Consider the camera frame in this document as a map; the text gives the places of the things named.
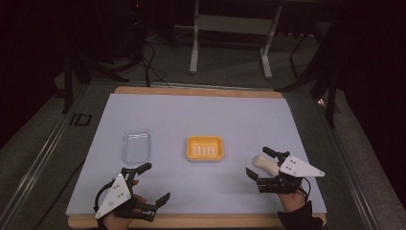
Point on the white metal stand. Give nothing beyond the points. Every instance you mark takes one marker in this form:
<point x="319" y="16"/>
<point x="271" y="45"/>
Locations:
<point x="235" y="25"/>

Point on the person's right hand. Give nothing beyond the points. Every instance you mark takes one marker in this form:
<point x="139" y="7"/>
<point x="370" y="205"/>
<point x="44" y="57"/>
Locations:
<point x="292" y="201"/>

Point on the yellow soap dish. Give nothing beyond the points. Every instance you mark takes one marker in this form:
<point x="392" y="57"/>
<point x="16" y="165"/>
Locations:
<point x="205" y="148"/>

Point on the person's left hand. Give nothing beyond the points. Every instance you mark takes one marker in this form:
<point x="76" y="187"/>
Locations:
<point x="115" y="221"/>

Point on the light blue table mat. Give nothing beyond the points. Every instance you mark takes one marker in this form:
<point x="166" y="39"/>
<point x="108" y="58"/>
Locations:
<point x="204" y="185"/>

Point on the clear plastic container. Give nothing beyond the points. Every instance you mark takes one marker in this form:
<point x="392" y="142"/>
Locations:
<point x="136" y="147"/>

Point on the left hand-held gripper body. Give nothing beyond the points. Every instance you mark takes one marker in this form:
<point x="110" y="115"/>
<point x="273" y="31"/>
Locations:
<point x="117" y="193"/>

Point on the black tripod stand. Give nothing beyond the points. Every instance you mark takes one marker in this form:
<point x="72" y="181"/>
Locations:
<point x="79" y="72"/>
<point x="330" y="96"/>

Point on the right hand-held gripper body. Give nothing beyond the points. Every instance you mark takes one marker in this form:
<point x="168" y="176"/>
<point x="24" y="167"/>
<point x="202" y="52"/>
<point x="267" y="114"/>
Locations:
<point x="298" y="169"/>

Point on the metal floor rail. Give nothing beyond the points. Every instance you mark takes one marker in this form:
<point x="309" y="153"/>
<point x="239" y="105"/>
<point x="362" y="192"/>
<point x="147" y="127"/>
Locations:
<point x="35" y="166"/>
<point x="351" y="179"/>

